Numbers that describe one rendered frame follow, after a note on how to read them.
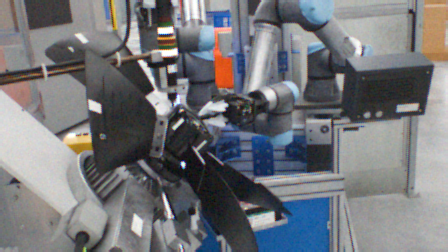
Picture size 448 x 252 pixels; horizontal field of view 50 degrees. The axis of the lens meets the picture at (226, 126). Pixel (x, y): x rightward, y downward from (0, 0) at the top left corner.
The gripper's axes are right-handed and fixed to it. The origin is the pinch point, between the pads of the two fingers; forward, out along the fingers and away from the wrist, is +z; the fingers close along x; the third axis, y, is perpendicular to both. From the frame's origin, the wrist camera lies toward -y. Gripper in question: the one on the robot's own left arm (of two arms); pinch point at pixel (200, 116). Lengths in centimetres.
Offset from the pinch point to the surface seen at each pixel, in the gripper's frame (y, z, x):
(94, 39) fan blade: -12.5, 22.6, -22.3
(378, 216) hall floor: -35, -175, 123
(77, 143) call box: -38.7, 18.4, 15.0
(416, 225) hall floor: -11, -180, 121
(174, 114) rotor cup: 13.3, 18.5, -8.9
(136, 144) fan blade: 20.5, 33.0, -8.3
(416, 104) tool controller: 27, -71, 6
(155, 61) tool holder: 3.4, 16.0, -18.6
